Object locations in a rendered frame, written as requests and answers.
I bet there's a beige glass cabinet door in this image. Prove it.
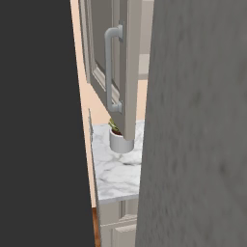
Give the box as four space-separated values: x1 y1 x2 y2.
77 0 143 142

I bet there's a beige base cabinet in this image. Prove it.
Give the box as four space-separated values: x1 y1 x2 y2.
97 196 140 247

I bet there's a white potted plant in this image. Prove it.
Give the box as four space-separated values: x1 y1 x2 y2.
107 118 135 154

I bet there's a grey stone-look fridge panel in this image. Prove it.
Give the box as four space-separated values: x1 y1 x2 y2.
134 0 247 247

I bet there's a dark grey fridge side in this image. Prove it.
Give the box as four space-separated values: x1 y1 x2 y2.
0 0 96 247

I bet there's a grey cabinet door handle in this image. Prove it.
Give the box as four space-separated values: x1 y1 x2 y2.
103 24 124 114

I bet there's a beige wall cabinet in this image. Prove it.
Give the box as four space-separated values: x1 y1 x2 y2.
137 0 155 81

